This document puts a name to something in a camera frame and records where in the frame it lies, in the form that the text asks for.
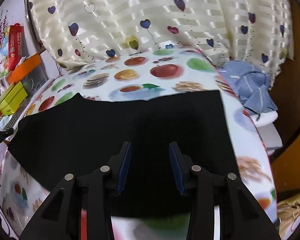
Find black pants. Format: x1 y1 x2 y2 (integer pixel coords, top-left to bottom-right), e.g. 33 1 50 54
8 90 238 218

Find yellow patterned fabric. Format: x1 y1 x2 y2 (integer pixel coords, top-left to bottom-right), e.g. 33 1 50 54
277 193 300 239

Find yellow-green box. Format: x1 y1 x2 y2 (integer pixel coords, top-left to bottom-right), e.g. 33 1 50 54
0 81 27 115

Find wooden furniture panel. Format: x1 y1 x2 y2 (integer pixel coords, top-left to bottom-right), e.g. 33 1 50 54
270 0 300 192

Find orange box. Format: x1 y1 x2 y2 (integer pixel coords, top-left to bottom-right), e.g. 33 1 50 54
7 53 42 84

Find white folded cloth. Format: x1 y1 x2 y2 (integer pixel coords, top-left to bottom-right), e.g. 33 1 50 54
250 111 278 127

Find red carton box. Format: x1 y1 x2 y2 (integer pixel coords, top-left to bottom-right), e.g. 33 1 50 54
8 23 24 72

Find blue striped cloth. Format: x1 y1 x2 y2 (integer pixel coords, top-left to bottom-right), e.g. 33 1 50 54
218 61 277 115

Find fruit print tablecloth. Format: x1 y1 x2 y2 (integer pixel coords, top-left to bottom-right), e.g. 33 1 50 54
0 47 277 237

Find cream heart pattern curtain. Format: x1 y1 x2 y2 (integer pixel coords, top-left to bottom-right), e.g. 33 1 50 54
30 0 293 81

